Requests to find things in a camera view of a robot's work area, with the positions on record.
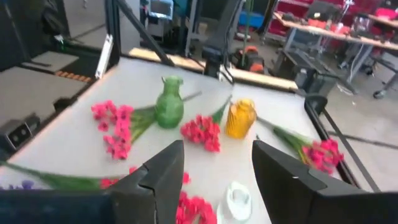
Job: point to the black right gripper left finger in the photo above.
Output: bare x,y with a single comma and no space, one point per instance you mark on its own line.
161,186

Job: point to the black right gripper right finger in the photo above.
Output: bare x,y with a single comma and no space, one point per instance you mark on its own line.
286,186

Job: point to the pink artificial flower stem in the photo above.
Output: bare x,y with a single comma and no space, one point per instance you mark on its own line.
323,154
119,130

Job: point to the purple artificial flower stem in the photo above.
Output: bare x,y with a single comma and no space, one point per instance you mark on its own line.
26,184

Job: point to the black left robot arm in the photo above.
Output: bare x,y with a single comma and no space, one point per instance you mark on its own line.
213,63

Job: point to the clear glass vase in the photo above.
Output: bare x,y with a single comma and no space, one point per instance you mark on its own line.
234,202

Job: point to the green glass vase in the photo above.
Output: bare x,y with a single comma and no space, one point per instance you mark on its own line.
169,109

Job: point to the yellow glass vase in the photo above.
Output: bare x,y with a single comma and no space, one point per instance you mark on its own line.
239,119

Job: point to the black floor equipment boxes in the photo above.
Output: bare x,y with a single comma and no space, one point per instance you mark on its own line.
311,82

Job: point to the orange and black vacuum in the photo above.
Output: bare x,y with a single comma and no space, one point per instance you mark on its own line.
253,67

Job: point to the black mat with striped edge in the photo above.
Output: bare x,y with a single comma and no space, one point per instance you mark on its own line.
73,76

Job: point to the cluttered wooden workbench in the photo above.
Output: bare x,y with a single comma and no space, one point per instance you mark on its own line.
326,33

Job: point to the black equipment stand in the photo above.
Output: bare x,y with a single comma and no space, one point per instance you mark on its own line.
18,37

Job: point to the silver metal bracket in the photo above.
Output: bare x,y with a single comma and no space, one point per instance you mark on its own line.
104,57

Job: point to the black table-level camera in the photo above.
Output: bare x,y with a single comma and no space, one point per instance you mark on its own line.
17,133

